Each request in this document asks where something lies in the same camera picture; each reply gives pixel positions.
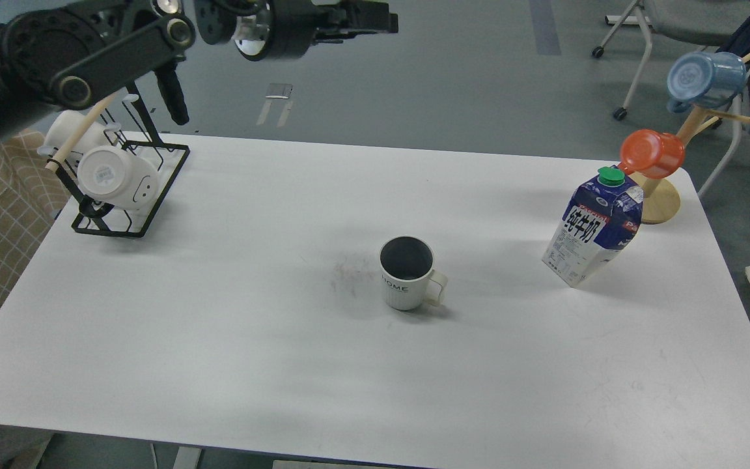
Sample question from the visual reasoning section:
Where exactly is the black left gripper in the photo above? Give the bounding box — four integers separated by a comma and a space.
234, 1, 399, 62

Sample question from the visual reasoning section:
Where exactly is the white ribbed mug dark inside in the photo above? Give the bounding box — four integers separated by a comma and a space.
378, 236, 449, 311

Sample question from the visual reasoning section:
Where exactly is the wooden cup tree stand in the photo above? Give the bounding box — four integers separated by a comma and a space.
628, 53, 750, 225

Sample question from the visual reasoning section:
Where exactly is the blue plastic cup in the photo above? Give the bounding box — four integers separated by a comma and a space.
666, 51, 747, 113

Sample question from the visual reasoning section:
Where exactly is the white smiley mug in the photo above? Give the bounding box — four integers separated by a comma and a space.
77, 145, 160, 210

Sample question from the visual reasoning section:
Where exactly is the black wire cup rack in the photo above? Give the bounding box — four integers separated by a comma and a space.
38, 84, 191, 238

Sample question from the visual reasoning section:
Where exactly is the blue white milk carton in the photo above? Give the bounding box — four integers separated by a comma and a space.
542, 165, 644, 287

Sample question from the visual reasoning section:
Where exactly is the beige checkered cloth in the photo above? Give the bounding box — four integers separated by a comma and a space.
0, 130, 70, 308

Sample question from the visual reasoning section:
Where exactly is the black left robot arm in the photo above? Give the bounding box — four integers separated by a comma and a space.
0, 1, 399, 142

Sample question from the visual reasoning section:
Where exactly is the white cup on rack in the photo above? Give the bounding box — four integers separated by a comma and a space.
40, 110, 111, 161

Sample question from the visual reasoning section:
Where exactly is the orange plastic cup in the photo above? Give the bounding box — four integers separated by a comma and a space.
617, 130, 686, 179

